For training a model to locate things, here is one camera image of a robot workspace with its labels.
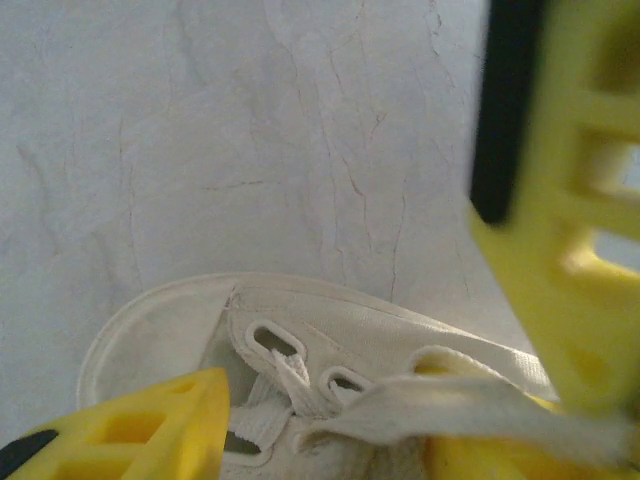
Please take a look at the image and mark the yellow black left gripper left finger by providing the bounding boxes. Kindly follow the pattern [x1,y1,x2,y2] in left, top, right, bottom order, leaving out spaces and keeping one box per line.
[0,367,231,480]

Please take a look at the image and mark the white canvas sneaker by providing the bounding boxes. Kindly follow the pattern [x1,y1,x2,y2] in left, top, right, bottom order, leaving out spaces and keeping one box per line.
[74,272,561,480]

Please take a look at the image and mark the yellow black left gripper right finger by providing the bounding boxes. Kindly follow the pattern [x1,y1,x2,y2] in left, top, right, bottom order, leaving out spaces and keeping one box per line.
[414,349,640,480]

